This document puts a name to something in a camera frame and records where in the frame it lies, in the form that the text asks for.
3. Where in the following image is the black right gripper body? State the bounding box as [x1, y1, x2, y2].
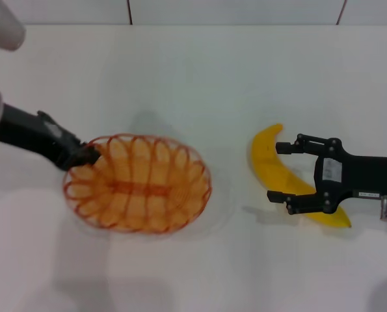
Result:
[314, 138, 387, 215]

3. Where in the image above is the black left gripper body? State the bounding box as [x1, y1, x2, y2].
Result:
[0, 103, 87, 172]

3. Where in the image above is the yellow banana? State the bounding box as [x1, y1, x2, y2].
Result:
[250, 122, 353, 229]

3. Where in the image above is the orange wire basket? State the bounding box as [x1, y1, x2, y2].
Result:
[62, 132, 213, 234]

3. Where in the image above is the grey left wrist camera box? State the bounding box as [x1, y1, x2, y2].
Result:
[0, 0, 27, 52]

